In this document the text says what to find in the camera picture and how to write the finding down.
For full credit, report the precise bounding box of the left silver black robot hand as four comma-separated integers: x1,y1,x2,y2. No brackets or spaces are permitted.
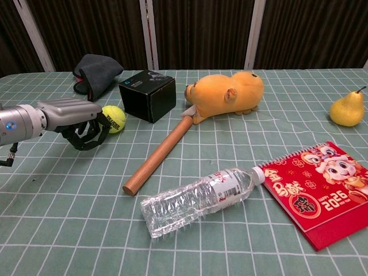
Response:
36,97,111,151

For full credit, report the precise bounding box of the yellow tennis ball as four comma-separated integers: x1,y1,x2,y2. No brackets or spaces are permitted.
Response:
101,105,127,135

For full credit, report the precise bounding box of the black cardboard box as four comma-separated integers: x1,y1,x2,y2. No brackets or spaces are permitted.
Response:
118,69,177,124

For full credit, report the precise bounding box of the green grid cutting mat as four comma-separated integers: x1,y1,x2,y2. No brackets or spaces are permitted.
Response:
0,68,368,276

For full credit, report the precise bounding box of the dark grey folded cloth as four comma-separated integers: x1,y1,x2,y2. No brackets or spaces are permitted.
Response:
72,53,125,102

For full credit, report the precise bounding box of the wooden rolling pin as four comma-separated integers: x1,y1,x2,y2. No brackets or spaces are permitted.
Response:
122,111,196,197

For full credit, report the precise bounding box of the clear plastic water bottle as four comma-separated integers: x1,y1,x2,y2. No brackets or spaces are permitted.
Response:
140,166,266,239

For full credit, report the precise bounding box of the yellow plush toy animal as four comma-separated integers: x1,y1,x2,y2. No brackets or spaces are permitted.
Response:
184,71,265,125

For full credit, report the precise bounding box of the red 2026 desk calendar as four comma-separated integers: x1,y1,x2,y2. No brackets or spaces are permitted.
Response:
257,140,368,252

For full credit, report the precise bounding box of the yellow pear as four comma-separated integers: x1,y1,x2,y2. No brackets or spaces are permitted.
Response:
329,86,367,127

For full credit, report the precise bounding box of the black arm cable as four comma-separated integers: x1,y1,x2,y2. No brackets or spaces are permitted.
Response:
0,142,18,167

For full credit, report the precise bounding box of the white partition post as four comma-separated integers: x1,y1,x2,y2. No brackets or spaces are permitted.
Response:
244,0,266,70
139,0,159,71
12,0,56,72

